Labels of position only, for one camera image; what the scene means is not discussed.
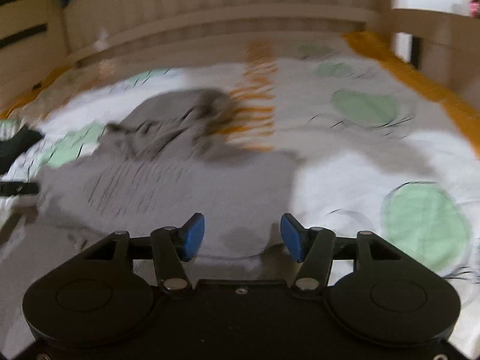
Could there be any grey knit sweater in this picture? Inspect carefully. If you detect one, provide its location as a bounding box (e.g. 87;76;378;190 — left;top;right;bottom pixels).
37;88;296;258

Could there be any black garment on bed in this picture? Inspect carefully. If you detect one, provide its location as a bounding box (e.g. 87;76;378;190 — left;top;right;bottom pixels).
0;125;44;175

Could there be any white leaf-print duvet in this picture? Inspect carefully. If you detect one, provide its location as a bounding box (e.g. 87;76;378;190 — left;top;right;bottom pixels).
1;36;479;359

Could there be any white wooden bed frame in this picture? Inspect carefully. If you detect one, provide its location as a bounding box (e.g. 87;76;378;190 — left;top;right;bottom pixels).
1;0;479;111

